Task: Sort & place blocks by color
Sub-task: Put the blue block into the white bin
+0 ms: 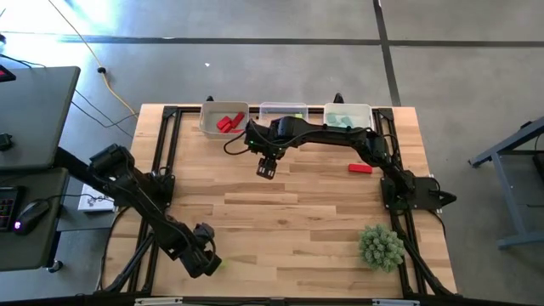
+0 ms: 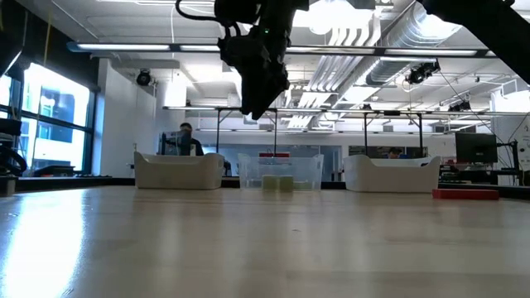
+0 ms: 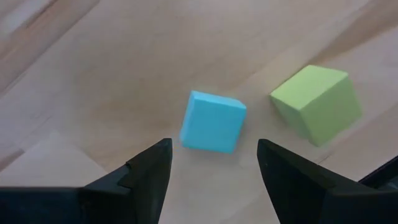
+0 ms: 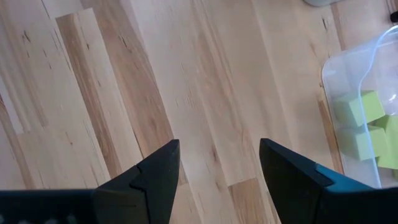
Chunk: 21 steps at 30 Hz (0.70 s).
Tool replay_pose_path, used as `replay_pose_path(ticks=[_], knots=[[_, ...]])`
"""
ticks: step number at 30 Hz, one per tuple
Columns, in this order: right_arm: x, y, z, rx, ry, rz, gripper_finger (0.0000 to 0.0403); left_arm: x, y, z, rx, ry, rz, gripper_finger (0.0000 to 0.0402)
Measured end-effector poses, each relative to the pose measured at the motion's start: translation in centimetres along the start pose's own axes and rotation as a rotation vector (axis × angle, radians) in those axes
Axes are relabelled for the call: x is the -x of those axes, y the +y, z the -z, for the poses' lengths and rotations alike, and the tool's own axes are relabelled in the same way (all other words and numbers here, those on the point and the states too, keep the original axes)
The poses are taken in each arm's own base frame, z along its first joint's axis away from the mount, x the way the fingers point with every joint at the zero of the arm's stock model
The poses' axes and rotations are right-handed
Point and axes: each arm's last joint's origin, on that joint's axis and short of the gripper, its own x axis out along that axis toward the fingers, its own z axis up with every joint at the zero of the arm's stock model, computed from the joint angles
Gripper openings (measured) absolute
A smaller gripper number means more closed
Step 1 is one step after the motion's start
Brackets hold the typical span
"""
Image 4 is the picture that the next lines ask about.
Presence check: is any small green block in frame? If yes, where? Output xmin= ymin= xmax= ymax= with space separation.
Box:
xmin=333 ymin=90 xmax=386 ymax=129
xmin=337 ymin=124 xmax=389 ymax=162

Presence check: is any light grey plastic bin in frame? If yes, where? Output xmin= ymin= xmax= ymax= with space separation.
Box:
xmin=303 ymin=0 xmax=341 ymax=7

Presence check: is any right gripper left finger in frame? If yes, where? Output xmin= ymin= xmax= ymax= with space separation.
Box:
xmin=93 ymin=139 xmax=181 ymax=224

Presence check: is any long green block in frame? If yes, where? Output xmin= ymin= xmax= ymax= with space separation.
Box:
xmin=374 ymin=114 xmax=398 ymax=147
xmin=376 ymin=146 xmax=398 ymax=170

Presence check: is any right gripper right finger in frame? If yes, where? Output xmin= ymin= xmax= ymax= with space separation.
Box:
xmin=259 ymin=138 xmax=374 ymax=224

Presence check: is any clear plastic bin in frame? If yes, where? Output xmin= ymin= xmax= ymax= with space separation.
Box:
xmin=322 ymin=24 xmax=398 ymax=189

